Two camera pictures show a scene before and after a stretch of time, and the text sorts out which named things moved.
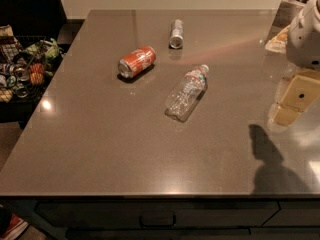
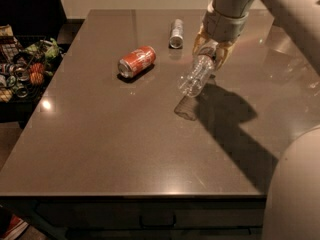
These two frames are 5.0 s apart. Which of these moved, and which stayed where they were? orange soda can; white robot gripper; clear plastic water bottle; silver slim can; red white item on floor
Moved: clear plastic water bottle; white robot gripper
Stayed: silver slim can; orange soda can; red white item on floor
